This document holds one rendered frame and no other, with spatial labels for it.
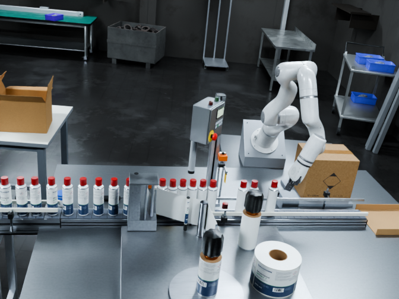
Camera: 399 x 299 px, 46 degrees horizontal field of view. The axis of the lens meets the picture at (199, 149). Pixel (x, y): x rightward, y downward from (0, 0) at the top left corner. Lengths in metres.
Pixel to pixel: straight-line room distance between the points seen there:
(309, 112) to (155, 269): 1.08
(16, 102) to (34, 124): 0.20
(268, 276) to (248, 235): 0.30
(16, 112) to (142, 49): 5.03
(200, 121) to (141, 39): 6.19
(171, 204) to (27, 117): 1.63
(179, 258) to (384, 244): 1.13
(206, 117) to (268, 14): 7.25
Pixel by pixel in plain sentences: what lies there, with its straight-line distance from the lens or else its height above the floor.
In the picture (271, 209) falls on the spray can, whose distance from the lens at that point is 2.58.
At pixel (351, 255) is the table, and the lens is 2.55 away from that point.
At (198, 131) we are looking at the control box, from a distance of 2.32.
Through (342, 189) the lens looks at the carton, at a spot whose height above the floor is 0.93.
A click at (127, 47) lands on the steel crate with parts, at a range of 8.52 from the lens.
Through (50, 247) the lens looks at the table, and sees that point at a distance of 2.36.
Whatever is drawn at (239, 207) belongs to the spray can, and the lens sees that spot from 2.52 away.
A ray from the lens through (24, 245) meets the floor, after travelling 3.81.
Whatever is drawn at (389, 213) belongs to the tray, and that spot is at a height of 0.83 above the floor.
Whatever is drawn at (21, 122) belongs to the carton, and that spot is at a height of 0.86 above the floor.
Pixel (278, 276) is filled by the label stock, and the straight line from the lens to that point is 2.01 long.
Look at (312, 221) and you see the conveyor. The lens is 2.66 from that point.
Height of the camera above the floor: 2.22
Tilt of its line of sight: 24 degrees down
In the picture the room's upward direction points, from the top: 6 degrees clockwise
